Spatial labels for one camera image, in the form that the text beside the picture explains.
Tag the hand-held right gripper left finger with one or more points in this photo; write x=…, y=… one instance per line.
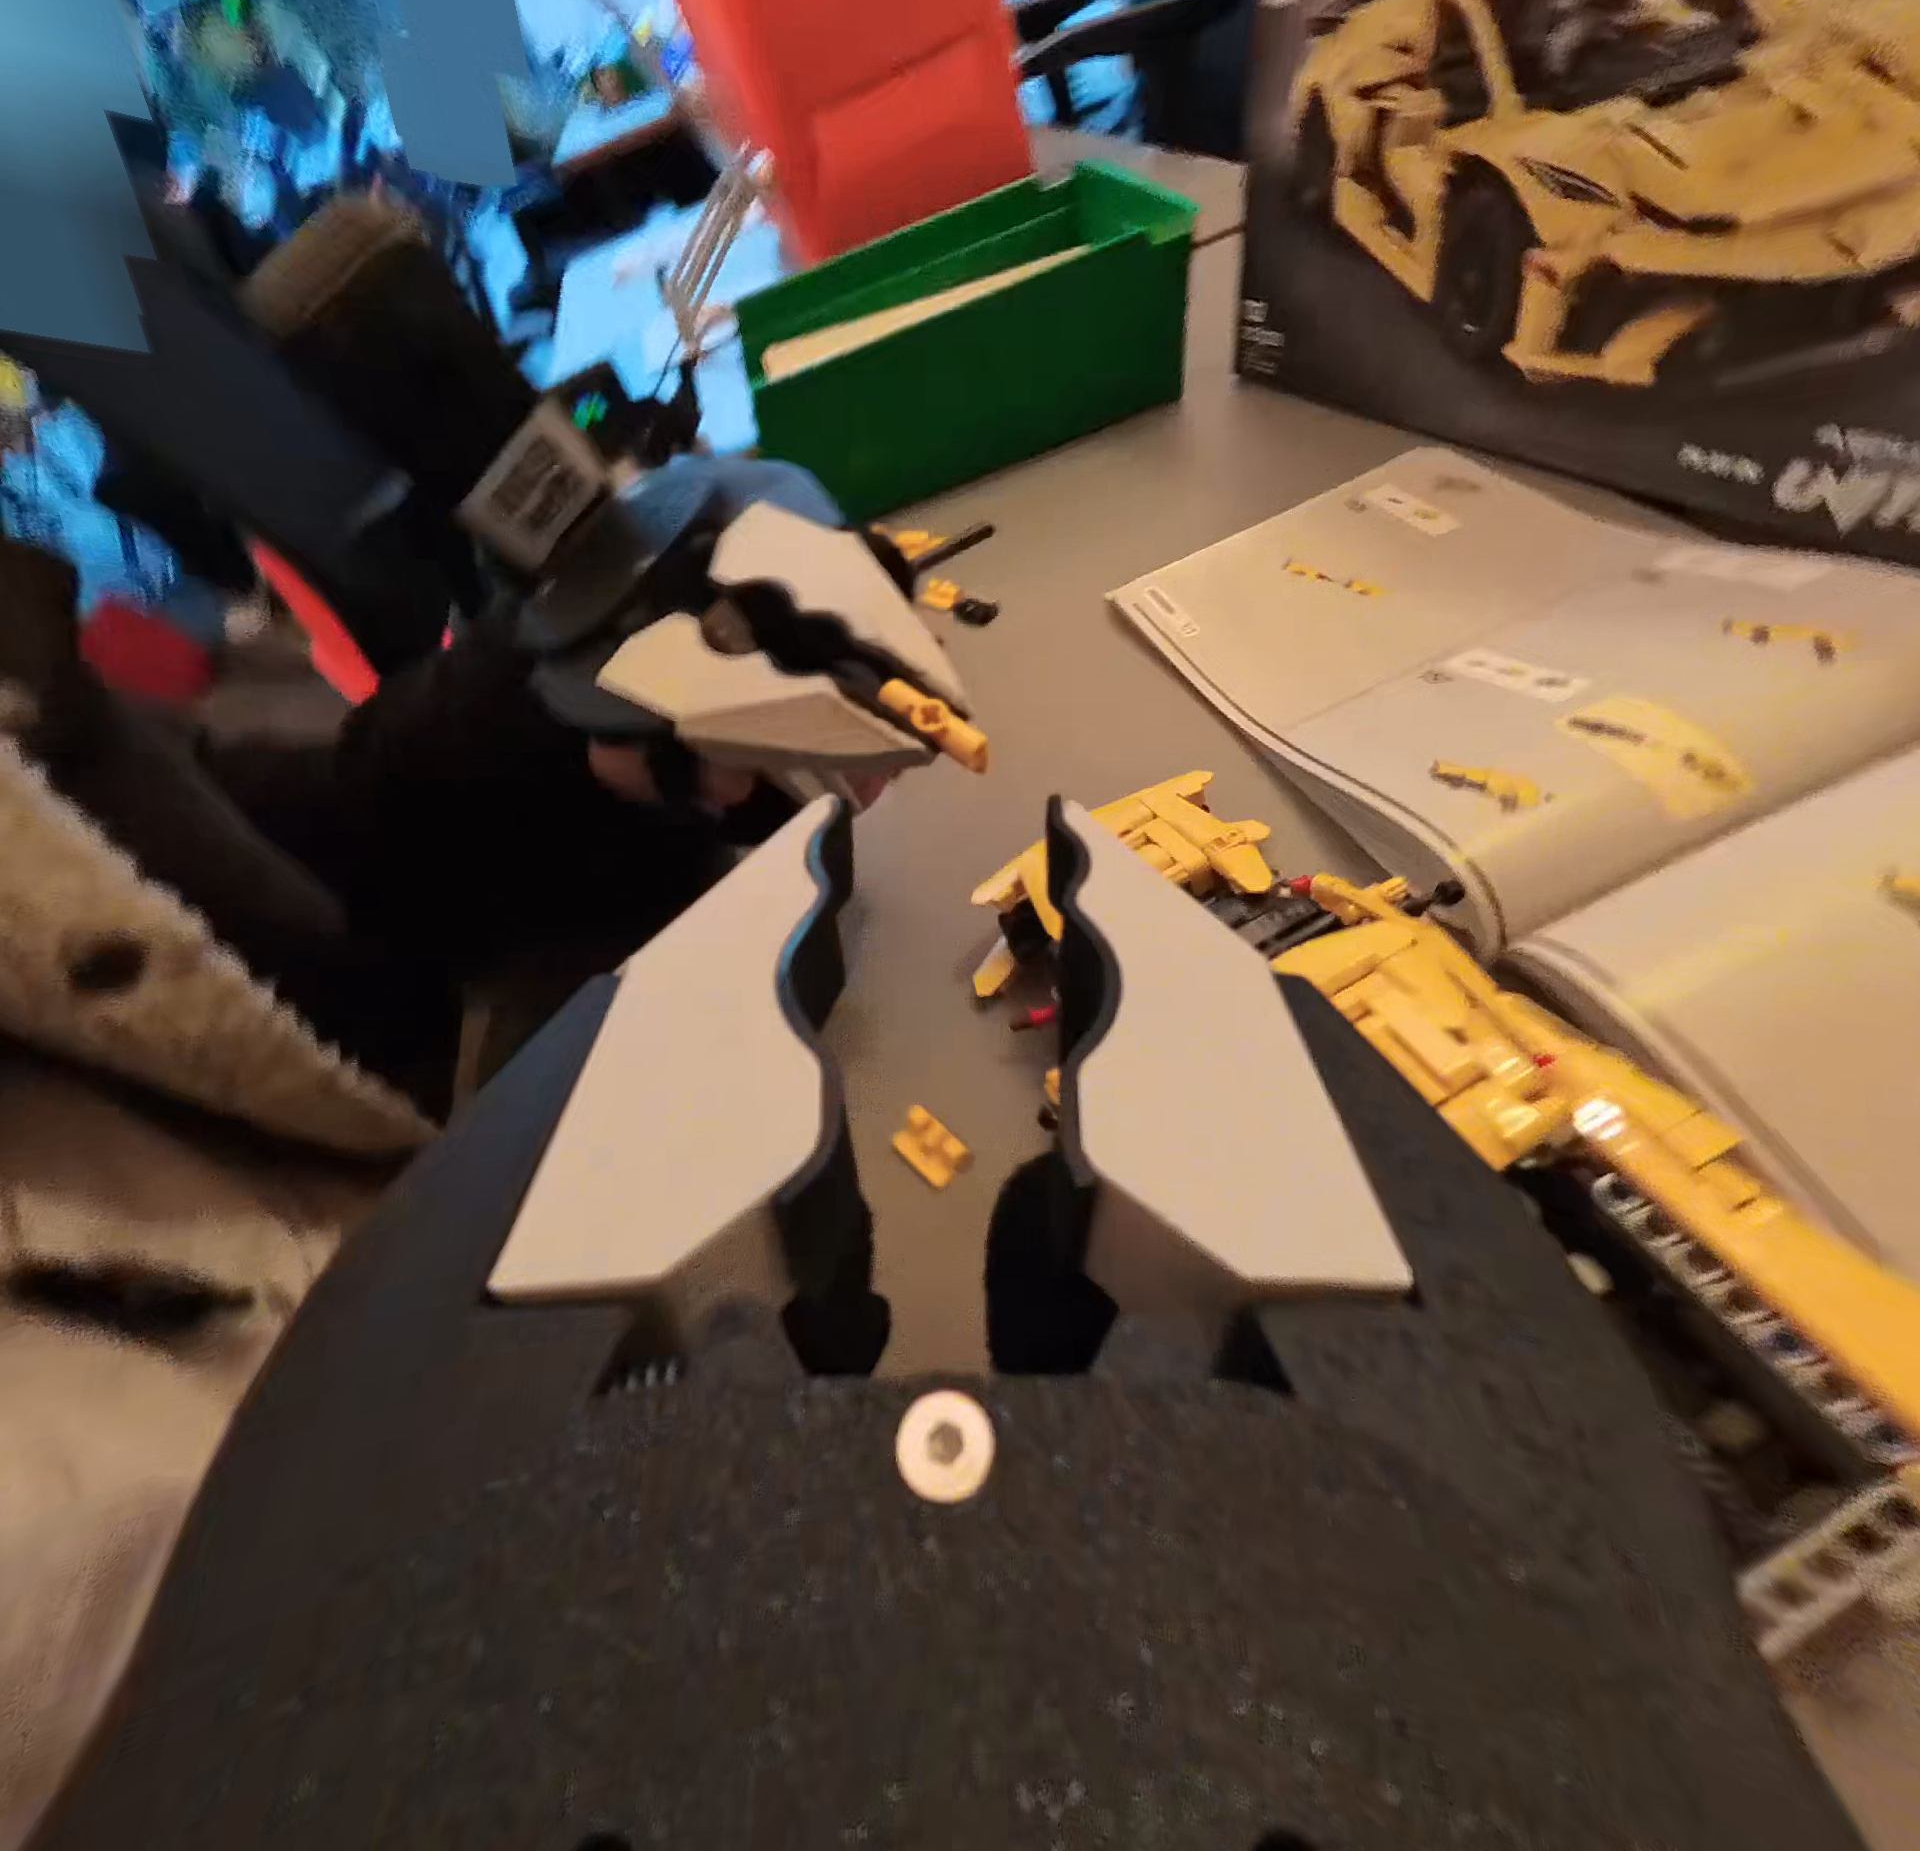
x=660, y=1146

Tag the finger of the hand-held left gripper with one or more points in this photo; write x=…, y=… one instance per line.
x=750, y=710
x=818, y=560

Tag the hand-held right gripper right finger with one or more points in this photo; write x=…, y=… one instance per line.
x=1231, y=1146

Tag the yellow axle connector brick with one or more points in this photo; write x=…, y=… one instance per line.
x=933, y=719

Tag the yellow brick toy car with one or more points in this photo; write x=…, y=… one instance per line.
x=1425, y=1013

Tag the instruction booklet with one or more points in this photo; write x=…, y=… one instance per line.
x=1500, y=606

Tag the person's left forearm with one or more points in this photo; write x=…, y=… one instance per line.
x=481, y=801

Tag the grey desk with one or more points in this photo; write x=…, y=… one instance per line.
x=1081, y=650

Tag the person's left hand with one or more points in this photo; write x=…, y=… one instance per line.
x=616, y=766

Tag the loose yellow and black bricks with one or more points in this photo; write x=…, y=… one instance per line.
x=941, y=594

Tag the green storage bin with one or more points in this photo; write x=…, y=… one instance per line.
x=959, y=410

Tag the flat yellow brick piece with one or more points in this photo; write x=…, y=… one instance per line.
x=931, y=1146

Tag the black office chair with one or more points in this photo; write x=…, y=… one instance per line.
x=1185, y=36

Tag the dark toy car box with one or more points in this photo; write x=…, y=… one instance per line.
x=1500, y=410

